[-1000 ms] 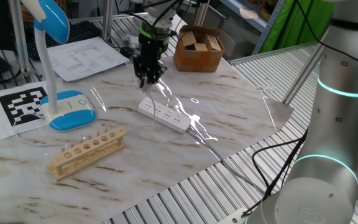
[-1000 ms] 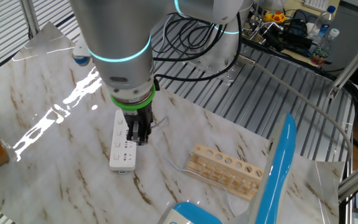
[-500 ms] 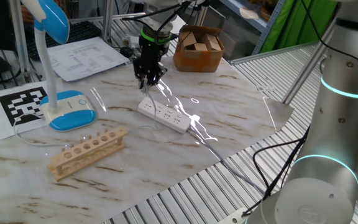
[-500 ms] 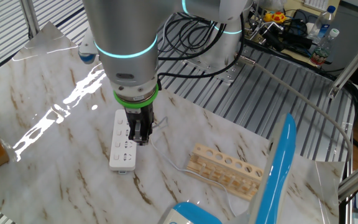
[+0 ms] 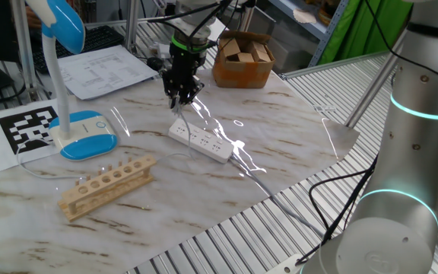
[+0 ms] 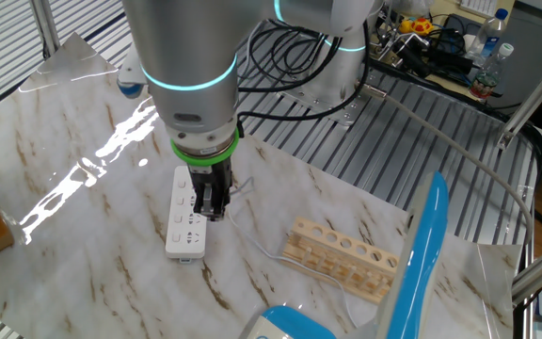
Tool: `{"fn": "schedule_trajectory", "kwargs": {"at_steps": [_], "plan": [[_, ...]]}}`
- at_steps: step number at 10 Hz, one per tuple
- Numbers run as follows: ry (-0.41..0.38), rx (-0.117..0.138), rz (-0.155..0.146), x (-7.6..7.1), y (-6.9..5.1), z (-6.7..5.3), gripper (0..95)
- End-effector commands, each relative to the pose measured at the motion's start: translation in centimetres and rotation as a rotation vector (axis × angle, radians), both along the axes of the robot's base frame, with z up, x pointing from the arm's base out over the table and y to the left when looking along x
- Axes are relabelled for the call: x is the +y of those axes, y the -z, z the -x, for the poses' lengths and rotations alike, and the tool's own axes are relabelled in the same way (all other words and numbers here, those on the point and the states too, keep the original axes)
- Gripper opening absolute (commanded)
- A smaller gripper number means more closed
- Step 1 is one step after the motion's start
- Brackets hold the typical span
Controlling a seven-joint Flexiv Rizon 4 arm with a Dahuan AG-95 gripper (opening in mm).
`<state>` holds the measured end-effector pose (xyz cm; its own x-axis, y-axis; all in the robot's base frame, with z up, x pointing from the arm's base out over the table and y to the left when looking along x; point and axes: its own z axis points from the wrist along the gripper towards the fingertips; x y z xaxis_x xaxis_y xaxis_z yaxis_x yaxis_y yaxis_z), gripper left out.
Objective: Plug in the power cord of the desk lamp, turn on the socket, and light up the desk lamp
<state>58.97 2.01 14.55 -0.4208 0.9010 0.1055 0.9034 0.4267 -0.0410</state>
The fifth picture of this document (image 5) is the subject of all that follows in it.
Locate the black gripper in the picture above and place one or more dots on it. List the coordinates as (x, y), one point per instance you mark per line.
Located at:
(186, 61)

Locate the bare person forearm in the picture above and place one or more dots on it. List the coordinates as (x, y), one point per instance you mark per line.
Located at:
(33, 18)

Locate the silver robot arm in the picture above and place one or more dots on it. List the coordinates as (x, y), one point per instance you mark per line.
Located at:
(413, 152)

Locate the white power strip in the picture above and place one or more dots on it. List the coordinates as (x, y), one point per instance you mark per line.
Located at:
(204, 142)

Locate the blue and white desk lamp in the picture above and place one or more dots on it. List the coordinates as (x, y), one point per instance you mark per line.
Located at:
(86, 146)

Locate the small black round device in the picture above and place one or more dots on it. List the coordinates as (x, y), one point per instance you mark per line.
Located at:
(154, 64)

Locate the brown cardboard box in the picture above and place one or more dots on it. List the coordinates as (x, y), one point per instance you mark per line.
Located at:
(242, 76)

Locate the small brown cardboard block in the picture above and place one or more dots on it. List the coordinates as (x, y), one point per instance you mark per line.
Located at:
(260, 51)
(229, 47)
(245, 57)

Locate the printed white paper sheet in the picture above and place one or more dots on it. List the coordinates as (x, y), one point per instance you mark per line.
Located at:
(97, 72)

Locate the black computer keyboard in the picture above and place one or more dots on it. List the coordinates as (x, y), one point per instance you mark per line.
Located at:
(97, 38)

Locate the marble pattern table mat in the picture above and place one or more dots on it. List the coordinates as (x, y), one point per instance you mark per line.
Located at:
(204, 198)

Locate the wooden test tube rack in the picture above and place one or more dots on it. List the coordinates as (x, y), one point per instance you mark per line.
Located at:
(97, 190)

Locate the torn beige paper piece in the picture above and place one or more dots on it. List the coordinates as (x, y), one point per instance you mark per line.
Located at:
(304, 16)

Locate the white label sticker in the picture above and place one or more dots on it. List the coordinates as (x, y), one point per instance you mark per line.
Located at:
(323, 108)

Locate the grey metal shelf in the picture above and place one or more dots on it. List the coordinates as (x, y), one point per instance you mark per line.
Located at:
(318, 32)

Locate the green cloth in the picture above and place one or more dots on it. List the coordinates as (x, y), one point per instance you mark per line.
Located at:
(363, 30)

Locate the aluminium frame post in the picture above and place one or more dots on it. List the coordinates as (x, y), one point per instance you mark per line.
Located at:
(247, 19)
(375, 83)
(131, 23)
(23, 49)

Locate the aluminium frame rail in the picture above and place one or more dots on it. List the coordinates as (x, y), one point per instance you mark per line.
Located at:
(318, 68)

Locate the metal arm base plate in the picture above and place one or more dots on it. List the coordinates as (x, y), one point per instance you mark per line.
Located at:
(289, 266)

